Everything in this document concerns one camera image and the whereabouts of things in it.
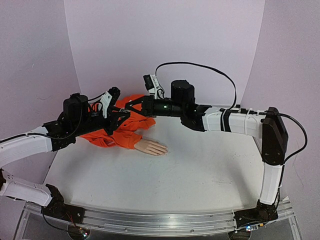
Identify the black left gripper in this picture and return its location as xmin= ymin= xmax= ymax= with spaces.
xmin=73 ymin=107 xmax=130 ymax=138

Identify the clear nail polish bottle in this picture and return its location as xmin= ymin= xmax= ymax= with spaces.
xmin=120 ymin=108 xmax=129 ymax=113

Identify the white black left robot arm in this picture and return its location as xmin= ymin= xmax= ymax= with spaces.
xmin=0 ymin=87 xmax=130 ymax=220

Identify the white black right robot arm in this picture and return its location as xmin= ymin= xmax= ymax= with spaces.
xmin=125 ymin=80 xmax=289 ymax=229

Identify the orange sweatshirt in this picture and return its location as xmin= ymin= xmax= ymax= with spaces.
xmin=81 ymin=93 xmax=157 ymax=150

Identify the mannequin hand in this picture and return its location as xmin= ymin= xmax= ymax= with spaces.
xmin=134 ymin=138 xmax=168 ymax=156

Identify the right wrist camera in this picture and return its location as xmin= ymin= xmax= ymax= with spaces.
xmin=143 ymin=74 xmax=165 ymax=100

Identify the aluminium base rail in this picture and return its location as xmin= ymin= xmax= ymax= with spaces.
xmin=14 ymin=200 xmax=301 ymax=240

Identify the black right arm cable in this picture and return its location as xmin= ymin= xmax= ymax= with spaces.
xmin=154 ymin=62 xmax=308 ymax=162

